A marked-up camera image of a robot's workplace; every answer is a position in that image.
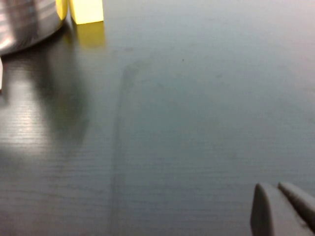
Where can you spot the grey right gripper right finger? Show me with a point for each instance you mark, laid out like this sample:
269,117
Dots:
302,204

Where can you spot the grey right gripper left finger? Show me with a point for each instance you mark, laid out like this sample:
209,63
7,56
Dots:
270,216

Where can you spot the yellow cube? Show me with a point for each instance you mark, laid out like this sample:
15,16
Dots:
86,11

